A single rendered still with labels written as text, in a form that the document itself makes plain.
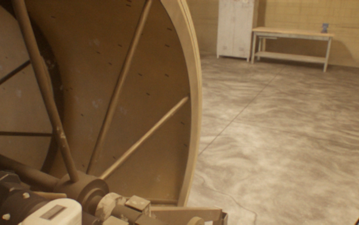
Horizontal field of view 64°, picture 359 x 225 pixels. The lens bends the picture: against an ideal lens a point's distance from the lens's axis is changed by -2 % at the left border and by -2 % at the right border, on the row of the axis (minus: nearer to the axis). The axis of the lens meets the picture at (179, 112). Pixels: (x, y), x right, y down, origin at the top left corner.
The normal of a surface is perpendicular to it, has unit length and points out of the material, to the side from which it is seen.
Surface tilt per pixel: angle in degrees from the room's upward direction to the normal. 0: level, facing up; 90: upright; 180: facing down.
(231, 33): 90
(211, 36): 90
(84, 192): 90
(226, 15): 90
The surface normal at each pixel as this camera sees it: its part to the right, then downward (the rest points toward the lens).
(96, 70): -0.47, 0.51
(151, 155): -0.44, -0.04
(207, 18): -0.47, 0.31
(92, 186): 0.88, 0.18
